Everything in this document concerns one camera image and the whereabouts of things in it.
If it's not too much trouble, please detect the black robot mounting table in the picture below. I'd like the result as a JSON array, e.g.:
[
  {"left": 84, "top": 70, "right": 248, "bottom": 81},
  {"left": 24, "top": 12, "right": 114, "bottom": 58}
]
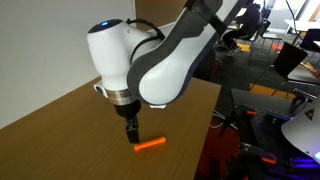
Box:
[{"left": 230, "top": 88, "right": 320, "bottom": 180}]

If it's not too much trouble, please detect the seated person in dark clothes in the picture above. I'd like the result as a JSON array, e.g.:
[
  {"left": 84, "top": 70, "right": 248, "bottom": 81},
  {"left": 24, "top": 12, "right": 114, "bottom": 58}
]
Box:
[{"left": 222, "top": 1, "right": 264, "bottom": 51}]

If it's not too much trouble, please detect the black office chair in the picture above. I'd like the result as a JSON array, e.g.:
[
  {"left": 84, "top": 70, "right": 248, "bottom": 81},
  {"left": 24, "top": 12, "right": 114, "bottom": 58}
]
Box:
[{"left": 191, "top": 48, "right": 221, "bottom": 82}]

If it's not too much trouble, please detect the orange carrot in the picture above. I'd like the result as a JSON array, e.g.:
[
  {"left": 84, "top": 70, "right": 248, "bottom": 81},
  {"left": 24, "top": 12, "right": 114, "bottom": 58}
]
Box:
[{"left": 134, "top": 136, "right": 167, "bottom": 152}]

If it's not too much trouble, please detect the white table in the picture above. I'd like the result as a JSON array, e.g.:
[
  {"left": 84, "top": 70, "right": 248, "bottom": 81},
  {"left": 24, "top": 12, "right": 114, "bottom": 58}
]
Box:
[{"left": 284, "top": 18, "right": 320, "bottom": 44}]

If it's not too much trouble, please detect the grey round table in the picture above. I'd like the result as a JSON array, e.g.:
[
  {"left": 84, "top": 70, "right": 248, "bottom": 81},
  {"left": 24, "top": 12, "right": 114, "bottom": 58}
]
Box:
[{"left": 287, "top": 64, "right": 320, "bottom": 85}]

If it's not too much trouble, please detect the black clamp with orange handle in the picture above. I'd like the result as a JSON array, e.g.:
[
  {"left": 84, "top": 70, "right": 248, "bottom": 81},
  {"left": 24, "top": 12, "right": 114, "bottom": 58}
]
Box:
[
  {"left": 219, "top": 105, "right": 258, "bottom": 136},
  {"left": 233, "top": 143, "right": 278, "bottom": 180}
]

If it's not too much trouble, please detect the cork board with white frame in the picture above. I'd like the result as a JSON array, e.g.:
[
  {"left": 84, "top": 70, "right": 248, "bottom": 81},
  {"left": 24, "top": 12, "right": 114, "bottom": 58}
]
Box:
[{"left": 134, "top": 0, "right": 188, "bottom": 29}]

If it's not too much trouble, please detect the chair under seated person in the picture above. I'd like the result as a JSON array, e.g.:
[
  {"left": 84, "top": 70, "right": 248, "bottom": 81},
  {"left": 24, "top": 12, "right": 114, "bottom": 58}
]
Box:
[{"left": 248, "top": 19, "right": 283, "bottom": 56}]

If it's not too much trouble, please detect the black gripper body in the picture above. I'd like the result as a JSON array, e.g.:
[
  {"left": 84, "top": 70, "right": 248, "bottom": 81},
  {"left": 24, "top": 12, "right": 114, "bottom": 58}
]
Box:
[{"left": 114, "top": 99, "right": 143, "bottom": 122}]

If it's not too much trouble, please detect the dark blue chair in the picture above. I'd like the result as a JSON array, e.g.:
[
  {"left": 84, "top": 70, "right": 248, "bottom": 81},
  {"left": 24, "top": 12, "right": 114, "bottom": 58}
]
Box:
[{"left": 299, "top": 28, "right": 320, "bottom": 53}]

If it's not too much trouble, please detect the black chair with thin legs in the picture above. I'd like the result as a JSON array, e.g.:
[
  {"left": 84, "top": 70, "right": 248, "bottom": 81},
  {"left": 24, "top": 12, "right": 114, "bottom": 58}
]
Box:
[{"left": 250, "top": 41, "right": 309, "bottom": 96}]

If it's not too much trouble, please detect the white cable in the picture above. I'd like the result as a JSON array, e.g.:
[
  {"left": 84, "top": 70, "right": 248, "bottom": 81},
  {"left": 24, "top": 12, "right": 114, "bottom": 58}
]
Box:
[{"left": 209, "top": 111, "right": 239, "bottom": 130}]

